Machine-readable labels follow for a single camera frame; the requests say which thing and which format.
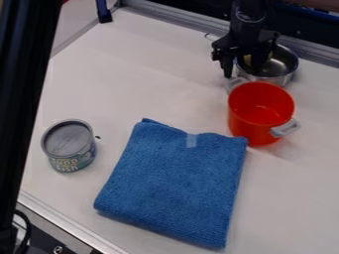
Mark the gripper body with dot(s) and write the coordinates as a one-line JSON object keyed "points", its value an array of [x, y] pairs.
{"points": [[245, 41]]}

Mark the silver can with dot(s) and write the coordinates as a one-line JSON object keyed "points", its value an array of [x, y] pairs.
{"points": [[69, 145]]}

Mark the blue cloth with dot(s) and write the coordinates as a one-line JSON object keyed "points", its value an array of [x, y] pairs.
{"points": [[174, 180]]}

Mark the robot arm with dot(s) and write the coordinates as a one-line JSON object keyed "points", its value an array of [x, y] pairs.
{"points": [[250, 15]]}

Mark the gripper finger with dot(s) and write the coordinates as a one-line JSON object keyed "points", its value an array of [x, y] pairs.
{"points": [[228, 67], [259, 63]]}

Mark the red pot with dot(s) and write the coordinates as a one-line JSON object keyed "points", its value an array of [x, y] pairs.
{"points": [[260, 112]]}

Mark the silver pot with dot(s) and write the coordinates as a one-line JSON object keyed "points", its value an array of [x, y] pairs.
{"points": [[273, 67]]}

